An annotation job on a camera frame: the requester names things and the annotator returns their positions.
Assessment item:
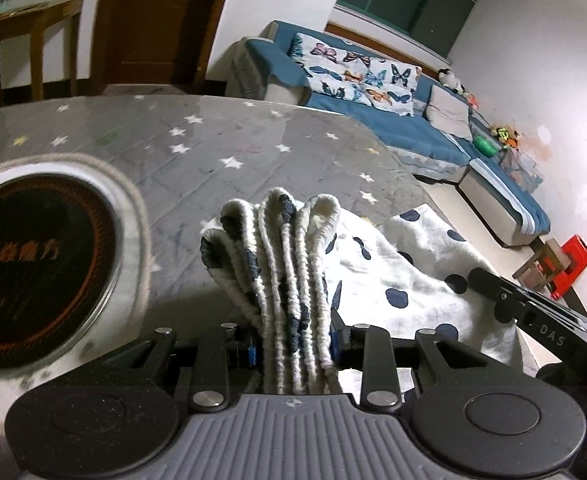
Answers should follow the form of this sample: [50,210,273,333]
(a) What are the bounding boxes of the small wooden stool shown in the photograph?
[512,239,573,292]

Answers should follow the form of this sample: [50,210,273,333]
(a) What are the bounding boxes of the white polka dot pants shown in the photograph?
[199,186,525,396]

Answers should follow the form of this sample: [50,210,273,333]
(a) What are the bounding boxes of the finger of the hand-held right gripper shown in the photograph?
[467,266,587,330]

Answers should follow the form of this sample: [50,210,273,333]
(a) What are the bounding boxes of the red stool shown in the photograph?
[547,235,587,297]

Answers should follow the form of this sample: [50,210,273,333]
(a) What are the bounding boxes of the wooden side table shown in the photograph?
[0,0,88,111]

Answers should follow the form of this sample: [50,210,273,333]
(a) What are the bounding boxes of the grey cushion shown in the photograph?
[425,84,475,142]

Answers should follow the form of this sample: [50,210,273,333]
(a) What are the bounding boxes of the black and white plush toy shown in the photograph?
[437,68,467,93]

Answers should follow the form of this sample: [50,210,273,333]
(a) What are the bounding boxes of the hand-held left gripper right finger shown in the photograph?
[329,310,494,413]

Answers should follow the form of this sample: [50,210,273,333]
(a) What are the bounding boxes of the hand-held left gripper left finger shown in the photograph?
[100,324,264,413]

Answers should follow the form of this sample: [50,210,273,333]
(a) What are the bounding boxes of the brown wooden door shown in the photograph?
[89,0,240,97]

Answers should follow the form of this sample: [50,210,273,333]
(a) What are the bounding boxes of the clear plastic box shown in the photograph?
[500,151,545,189]

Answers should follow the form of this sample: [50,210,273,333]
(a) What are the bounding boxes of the grey star tablecloth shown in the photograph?
[0,92,474,480]

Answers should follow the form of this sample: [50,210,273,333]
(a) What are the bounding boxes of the small butterfly print pillow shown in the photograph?
[361,57,423,119]

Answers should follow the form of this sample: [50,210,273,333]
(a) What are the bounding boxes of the round black induction cooktop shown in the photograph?
[0,172,125,377]

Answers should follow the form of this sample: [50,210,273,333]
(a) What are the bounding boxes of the orange and yellow toys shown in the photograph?
[490,124,523,149]

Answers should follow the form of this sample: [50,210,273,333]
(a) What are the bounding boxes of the dark window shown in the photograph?
[336,0,487,64]

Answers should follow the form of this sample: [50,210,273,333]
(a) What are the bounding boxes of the green toy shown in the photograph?
[472,135,500,157]

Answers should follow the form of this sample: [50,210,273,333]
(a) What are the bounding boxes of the large butterfly print pillow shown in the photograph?
[288,32,375,107]

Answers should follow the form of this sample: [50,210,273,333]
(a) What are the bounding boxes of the blue sofa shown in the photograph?
[226,20,551,248]

